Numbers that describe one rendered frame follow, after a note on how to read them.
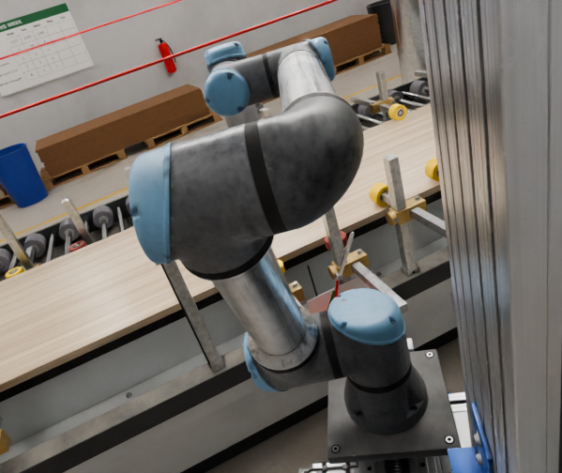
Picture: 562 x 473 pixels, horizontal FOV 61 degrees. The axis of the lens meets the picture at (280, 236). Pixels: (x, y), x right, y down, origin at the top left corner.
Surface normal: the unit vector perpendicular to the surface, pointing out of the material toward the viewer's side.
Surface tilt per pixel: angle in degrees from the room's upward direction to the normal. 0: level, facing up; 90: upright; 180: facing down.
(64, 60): 90
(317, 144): 58
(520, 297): 90
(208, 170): 48
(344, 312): 8
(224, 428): 90
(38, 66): 90
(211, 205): 77
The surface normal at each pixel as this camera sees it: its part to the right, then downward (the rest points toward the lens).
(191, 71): 0.40, 0.36
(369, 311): -0.14, -0.86
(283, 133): -0.01, -0.48
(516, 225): -0.10, 0.52
